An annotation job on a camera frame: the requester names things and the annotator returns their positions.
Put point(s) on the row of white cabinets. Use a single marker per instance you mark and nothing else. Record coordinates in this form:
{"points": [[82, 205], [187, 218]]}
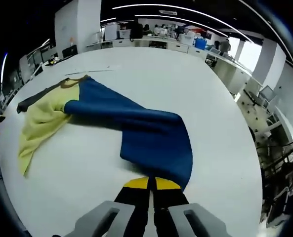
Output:
{"points": [[178, 47]]}

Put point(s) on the blue container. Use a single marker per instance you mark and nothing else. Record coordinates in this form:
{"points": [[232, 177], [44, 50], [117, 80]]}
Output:
{"points": [[200, 44]]}

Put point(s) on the yellow white toy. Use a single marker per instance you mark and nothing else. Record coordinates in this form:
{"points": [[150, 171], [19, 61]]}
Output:
{"points": [[53, 61]]}

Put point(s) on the white desk lamp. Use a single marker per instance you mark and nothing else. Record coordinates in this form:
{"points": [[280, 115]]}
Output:
{"points": [[37, 71]]}

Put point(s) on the white appliance box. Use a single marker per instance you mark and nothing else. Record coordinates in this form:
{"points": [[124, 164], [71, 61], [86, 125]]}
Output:
{"points": [[111, 32]]}

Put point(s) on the ceiling air vent unit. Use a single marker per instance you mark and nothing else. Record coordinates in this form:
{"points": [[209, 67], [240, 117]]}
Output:
{"points": [[169, 12]]}

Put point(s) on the white tall cabinet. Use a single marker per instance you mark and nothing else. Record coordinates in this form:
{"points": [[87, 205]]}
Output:
{"points": [[24, 69]]}

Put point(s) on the white square pillar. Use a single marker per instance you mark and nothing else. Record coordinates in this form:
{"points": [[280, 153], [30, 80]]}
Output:
{"points": [[87, 24]]}

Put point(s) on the yellow blue grey garment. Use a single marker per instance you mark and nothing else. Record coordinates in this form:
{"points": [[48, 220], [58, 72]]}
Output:
{"points": [[146, 128]]}

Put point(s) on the white template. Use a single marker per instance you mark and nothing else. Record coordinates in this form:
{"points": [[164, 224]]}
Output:
{"points": [[96, 71]]}

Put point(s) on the black equipment stack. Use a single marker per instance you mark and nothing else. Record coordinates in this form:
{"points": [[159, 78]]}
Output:
{"points": [[282, 205]]}

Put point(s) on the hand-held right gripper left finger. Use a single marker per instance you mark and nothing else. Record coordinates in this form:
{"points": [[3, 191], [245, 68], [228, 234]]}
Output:
{"points": [[116, 217]]}

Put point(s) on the grey metal chair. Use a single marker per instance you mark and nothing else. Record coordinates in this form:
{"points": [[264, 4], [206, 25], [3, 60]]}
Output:
{"points": [[267, 95]]}

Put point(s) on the black monitor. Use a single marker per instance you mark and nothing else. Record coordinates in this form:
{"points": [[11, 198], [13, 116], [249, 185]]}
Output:
{"points": [[69, 52]]}

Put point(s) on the small orange object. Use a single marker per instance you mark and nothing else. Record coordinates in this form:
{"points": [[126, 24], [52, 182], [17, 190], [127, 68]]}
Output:
{"points": [[72, 40]]}

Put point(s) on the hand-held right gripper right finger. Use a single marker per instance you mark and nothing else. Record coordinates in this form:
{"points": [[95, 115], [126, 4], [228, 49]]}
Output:
{"points": [[185, 219]]}

